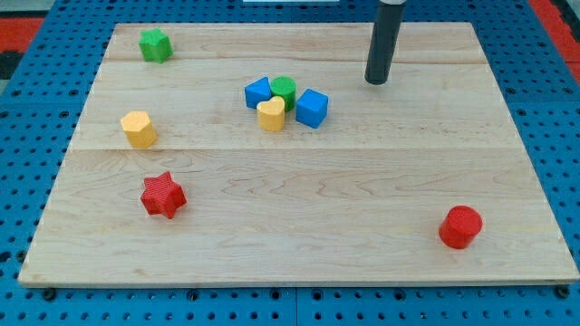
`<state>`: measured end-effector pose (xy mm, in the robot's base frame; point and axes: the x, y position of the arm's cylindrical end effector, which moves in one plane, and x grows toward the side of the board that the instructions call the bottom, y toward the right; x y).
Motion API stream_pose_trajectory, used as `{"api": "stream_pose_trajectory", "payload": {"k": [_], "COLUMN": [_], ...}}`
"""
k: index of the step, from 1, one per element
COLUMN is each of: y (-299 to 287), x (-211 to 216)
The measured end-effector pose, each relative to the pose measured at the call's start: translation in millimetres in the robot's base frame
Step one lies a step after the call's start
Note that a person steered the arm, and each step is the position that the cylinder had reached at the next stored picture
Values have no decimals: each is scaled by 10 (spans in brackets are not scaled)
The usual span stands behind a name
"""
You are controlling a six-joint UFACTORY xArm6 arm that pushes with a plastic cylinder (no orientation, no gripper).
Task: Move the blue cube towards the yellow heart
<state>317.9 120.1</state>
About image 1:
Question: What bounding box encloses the blue cube block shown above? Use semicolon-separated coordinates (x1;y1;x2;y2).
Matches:
295;89;329;129

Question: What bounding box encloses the yellow heart block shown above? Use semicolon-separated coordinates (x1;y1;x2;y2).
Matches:
256;96;285;132

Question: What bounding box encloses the light wooden board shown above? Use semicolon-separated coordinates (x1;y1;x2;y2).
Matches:
18;23;579;288

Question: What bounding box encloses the green cylinder block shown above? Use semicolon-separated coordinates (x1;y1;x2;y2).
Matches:
270;76;296;111

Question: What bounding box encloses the blue triangular block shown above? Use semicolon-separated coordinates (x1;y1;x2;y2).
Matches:
244;77;272;109

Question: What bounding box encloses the red star block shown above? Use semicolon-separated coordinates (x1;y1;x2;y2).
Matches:
140;171;187;219

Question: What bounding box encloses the yellow hexagon block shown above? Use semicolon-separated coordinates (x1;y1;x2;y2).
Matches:
121;110;158;149

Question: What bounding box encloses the green star block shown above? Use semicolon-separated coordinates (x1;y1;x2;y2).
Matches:
139;28;173;63

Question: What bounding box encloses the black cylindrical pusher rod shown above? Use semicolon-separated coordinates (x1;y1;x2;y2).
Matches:
364;0;406;85

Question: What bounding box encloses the red cylinder block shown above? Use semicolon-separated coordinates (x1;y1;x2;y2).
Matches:
439;205;483;249

